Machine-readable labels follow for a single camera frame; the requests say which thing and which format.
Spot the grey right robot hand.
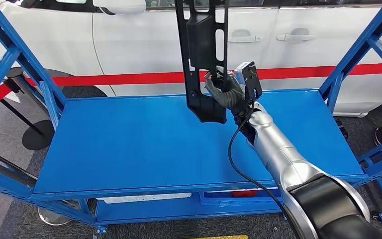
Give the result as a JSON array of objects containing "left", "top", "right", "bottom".
[{"left": 204, "top": 71, "right": 248, "bottom": 115}]

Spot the black plastic frame part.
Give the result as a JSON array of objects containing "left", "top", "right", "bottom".
[{"left": 174, "top": 0, "right": 230, "bottom": 125}]

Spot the red barrier belt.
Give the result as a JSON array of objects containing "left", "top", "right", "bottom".
[{"left": 0, "top": 62, "right": 382, "bottom": 113}]

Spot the red plastic item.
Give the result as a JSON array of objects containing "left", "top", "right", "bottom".
[{"left": 232, "top": 190, "right": 259, "bottom": 198}]

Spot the white car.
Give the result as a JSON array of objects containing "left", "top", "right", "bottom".
[{"left": 0, "top": 0, "right": 382, "bottom": 119}]

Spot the white plastic bin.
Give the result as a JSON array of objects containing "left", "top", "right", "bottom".
[{"left": 96, "top": 193, "right": 192, "bottom": 204}]

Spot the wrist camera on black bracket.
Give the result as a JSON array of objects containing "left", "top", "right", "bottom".
[{"left": 233, "top": 61, "right": 264, "bottom": 104}]

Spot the black camera cable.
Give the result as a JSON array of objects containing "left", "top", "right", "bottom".
[{"left": 227, "top": 97, "right": 295, "bottom": 239}]

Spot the stanchion post with black base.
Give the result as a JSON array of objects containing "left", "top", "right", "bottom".
[{"left": 5, "top": 67, "right": 55, "bottom": 151}]

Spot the stanchion post with chrome base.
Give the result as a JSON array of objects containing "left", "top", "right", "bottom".
[{"left": 0, "top": 145, "right": 80, "bottom": 227}]

